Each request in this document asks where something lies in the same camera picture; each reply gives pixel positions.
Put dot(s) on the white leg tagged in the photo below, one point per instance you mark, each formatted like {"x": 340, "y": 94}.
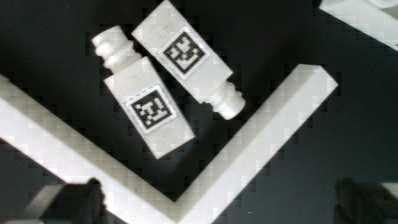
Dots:
{"x": 141, "y": 93}
{"x": 187, "y": 57}

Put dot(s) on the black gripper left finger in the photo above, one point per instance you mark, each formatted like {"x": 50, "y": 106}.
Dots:
{"x": 68, "y": 204}

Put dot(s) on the white square tabletop part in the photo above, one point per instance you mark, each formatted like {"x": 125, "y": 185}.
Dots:
{"x": 370, "y": 15}

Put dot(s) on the white U-shaped fence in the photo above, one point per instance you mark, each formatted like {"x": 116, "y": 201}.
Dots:
{"x": 39, "y": 135}

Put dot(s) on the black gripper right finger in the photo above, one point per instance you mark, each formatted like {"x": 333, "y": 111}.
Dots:
{"x": 366, "y": 202}

